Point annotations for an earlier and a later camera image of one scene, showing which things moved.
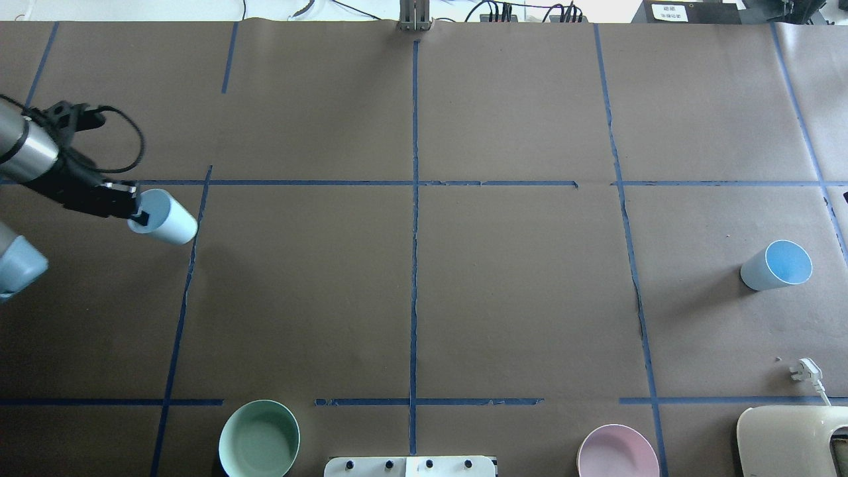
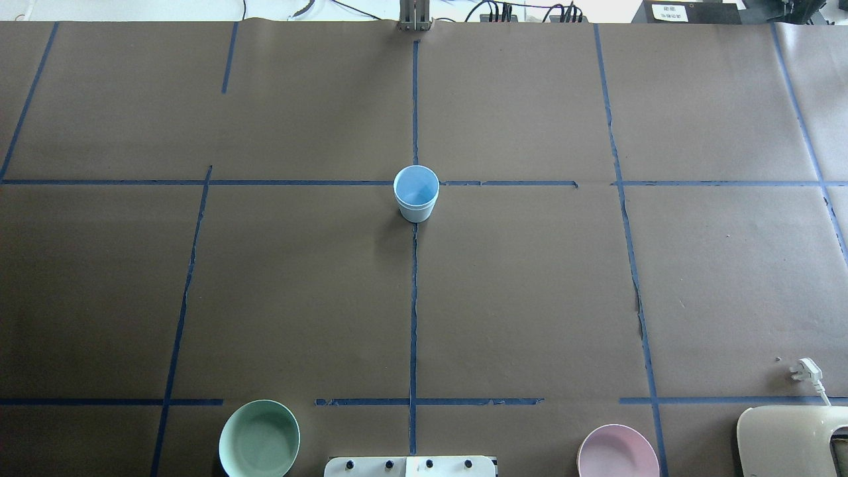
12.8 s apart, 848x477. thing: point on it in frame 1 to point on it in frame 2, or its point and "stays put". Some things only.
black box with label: x=690 y=12 stays put
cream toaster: x=788 y=440 stays put
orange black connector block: x=485 y=18 stays put
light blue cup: x=169 y=220 to x=417 y=215
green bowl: x=258 y=438 stays put
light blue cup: x=782 y=264 to x=416 y=187
